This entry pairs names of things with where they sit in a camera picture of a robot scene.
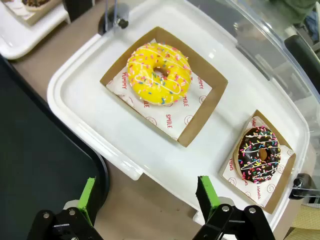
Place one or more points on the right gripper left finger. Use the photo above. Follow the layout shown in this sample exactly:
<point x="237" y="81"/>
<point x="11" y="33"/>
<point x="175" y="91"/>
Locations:
<point x="83" y="200"/>

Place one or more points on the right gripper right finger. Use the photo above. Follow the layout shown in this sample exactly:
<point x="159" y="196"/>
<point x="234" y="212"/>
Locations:
<point x="207" y="197"/>

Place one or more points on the person left forearm olive sleeve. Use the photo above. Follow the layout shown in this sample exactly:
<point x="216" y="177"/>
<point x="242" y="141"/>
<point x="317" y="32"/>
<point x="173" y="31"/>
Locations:
<point x="290" y="10"/>

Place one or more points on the dark chocolate sprinkled donut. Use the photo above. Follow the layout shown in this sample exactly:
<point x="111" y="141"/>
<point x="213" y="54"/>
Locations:
<point x="247" y="155"/>

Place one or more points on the black serving tray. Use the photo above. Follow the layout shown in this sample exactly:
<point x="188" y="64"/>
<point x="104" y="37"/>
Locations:
<point x="37" y="150"/>

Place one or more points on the yellow sprinkled donut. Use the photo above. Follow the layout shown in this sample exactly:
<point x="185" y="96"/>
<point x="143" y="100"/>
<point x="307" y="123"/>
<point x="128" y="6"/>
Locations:
<point x="140" y="75"/>

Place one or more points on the brown chocolate sprinkled donut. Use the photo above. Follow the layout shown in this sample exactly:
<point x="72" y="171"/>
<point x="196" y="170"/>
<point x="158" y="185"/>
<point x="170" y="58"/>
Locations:
<point x="35" y="2"/>

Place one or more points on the white printed paper liner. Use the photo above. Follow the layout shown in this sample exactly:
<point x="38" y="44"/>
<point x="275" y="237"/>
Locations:
<point x="21" y="10"/>
<point x="175" y="120"/>
<point x="250" y="191"/>

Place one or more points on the white display case base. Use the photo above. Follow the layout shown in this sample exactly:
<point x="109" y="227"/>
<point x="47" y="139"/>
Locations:
<point x="25" y="37"/>
<point x="100" y="112"/>

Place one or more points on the clear display case lid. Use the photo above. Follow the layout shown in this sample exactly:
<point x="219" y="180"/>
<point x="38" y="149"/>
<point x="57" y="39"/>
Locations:
<point x="275" y="62"/>

